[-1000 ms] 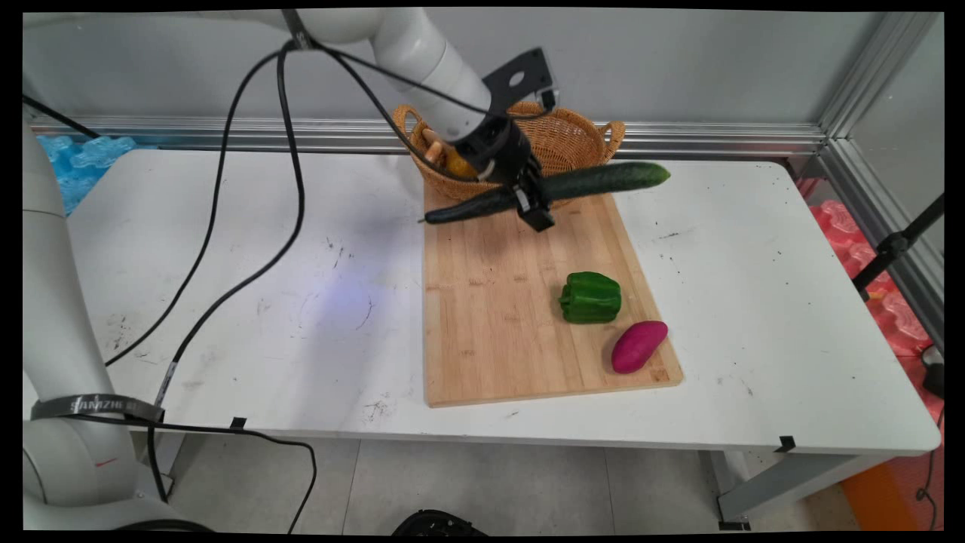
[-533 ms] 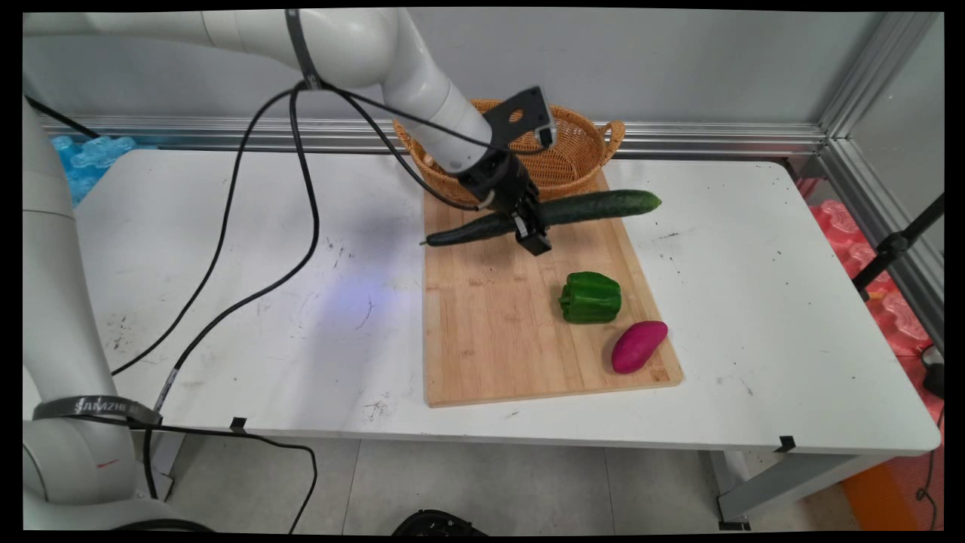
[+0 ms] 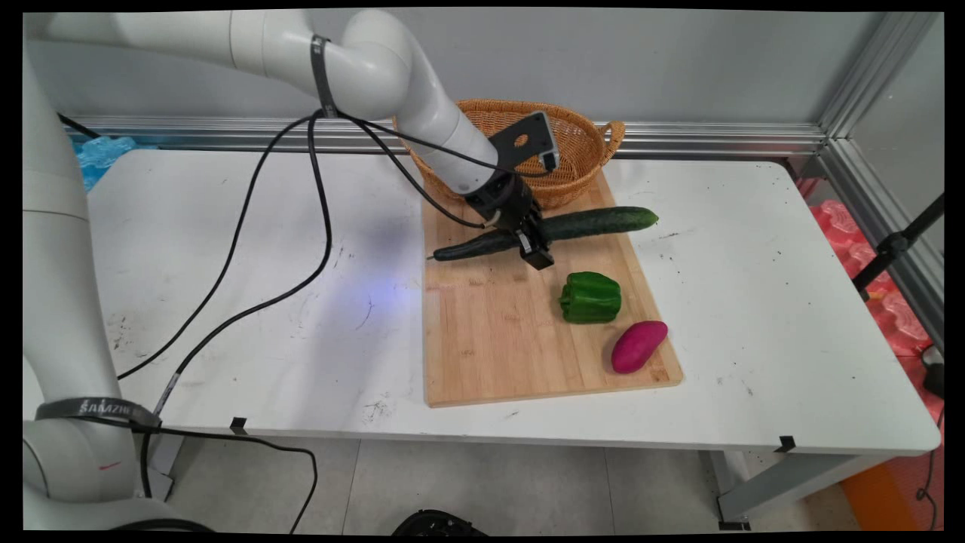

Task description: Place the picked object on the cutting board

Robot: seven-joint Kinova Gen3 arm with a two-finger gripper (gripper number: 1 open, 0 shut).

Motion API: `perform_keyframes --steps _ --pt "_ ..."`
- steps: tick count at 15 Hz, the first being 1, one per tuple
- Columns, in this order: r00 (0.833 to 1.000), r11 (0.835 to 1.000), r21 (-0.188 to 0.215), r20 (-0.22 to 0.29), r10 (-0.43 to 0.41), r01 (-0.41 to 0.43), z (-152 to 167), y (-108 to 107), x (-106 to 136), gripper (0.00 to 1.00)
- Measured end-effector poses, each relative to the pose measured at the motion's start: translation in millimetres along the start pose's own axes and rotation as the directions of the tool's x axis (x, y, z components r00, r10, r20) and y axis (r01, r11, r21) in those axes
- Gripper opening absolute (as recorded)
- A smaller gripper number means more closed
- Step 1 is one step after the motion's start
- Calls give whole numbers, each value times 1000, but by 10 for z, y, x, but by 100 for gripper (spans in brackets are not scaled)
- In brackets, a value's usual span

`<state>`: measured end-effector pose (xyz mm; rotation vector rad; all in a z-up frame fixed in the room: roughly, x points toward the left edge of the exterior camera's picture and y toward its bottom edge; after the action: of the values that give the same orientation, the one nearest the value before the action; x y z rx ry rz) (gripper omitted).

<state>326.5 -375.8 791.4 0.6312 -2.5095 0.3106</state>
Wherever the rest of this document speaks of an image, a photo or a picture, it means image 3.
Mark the wooden cutting board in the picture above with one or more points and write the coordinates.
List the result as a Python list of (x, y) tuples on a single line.
[(497, 332)]

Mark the black table edge clip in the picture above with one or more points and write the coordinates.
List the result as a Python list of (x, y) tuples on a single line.
[(238, 426), (786, 444)]

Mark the aluminium back rail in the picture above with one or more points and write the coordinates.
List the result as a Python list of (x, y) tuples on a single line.
[(678, 139)]

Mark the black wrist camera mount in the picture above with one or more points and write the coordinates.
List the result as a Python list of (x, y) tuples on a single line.
[(528, 143)]

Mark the orange floor object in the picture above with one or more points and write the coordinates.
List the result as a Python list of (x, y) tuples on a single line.
[(878, 498)]

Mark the aluminium side frame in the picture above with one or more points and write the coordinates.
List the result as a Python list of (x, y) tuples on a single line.
[(867, 75)]

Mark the grey table leg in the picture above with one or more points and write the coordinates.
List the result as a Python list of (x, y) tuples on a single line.
[(791, 479)]

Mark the black tripod leg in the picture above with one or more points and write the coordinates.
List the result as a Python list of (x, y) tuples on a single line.
[(893, 245)]

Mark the green bell pepper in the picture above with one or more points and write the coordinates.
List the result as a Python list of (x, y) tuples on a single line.
[(592, 298)]

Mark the dark green cucumber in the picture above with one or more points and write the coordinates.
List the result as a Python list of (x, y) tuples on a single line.
[(603, 221)]

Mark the black power adapter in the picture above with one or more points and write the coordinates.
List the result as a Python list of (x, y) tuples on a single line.
[(933, 373)]

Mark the blue foam mat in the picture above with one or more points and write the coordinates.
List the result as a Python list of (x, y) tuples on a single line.
[(102, 154)]

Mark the red foam mat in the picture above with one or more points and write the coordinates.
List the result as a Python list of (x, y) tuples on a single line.
[(901, 317)]

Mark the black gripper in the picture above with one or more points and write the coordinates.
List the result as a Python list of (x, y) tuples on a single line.
[(503, 200)]

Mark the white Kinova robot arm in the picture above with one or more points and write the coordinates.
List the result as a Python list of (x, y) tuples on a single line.
[(60, 302)]

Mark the purple sweet potato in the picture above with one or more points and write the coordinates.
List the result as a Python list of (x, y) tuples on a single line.
[(638, 347)]

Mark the black round floor object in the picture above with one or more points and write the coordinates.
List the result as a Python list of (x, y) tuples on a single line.
[(437, 524)]

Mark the woven wicker basket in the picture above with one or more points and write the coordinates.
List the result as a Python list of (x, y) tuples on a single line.
[(580, 143)]

